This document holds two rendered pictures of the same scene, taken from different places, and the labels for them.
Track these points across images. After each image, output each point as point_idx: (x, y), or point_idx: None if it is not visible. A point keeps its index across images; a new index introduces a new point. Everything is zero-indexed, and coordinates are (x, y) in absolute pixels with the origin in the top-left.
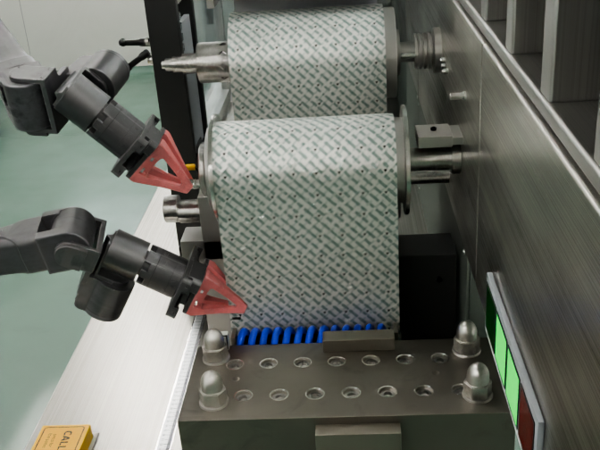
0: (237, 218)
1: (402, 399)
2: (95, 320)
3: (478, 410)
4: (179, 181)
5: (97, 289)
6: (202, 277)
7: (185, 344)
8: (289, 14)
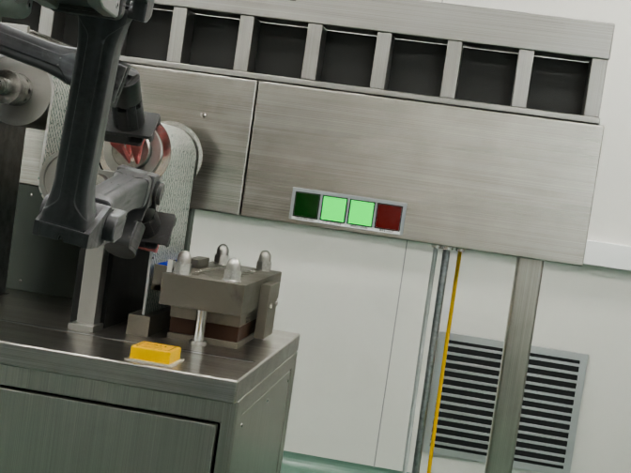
0: (165, 179)
1: (257, 273)
2: None
3: (275, 272)
4: (129, 156)
5: (139, 228)
6: None
7: (36, 327)
8: None
